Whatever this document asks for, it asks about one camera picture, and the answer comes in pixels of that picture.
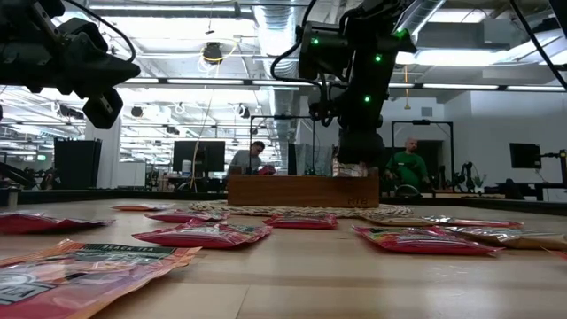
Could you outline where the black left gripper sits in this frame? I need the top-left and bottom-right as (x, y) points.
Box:
(0, 19), (142, 130)

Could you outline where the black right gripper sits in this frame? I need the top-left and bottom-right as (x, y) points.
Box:
(339, 79), (385, 170)

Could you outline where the wooden tea box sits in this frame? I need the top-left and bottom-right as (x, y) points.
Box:
(227, 166), (381, 209)

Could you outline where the red tea packet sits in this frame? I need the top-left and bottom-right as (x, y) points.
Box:
(262, 214), (339, 230)
(131, 219), (273, 250)
(0, 211), (115, 236)
(353, 224), (506, 257)
(144, 208), (230, 224)

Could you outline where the grey partition panel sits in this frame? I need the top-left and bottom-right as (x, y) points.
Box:
(295, 142), (337, 176)

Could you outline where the person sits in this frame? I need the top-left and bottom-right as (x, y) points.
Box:
(383, 136), (431, 192)
(224, 140), (268, 179)

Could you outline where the white column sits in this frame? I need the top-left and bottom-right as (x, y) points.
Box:
(84, 119), (121, 190)

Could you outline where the black partition panel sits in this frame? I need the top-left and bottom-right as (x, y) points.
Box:
(53, 137), (103, 191)

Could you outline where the long light bar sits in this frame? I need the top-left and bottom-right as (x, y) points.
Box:
(119, 77), (567, 93)

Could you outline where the black computer monitor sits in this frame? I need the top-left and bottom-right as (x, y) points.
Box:
(509, 142), (542, 170)
(172, 140), (226, 174)

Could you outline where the black ceiling device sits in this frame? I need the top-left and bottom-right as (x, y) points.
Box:
(202, 42), (225, 66)

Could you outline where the round woven placemat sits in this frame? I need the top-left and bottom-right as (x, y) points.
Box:
(188, 199), (415, 219)

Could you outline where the black background desk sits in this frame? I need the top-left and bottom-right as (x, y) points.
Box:
(494, 179), (567, 203)

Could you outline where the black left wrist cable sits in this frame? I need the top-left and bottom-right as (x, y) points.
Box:
(61, 0), (137, 63)

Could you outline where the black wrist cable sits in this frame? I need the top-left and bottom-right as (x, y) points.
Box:
(269, 0), (331, 129)
(61, 0), (137, 63)

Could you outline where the yellow hanging cord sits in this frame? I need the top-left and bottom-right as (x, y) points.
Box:
(402, 65), (412, 111)

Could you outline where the black metal rig frame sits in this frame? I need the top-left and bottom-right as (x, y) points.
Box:
(249, 114), (317, 176)
(391, 119), (455, 190)

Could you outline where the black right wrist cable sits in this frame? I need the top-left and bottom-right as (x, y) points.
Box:
(269, 0), (331, 129)

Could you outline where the silver ceiling duct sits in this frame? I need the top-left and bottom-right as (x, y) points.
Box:
(252, 0), (307, 134)
(393, 0), (447, 41)

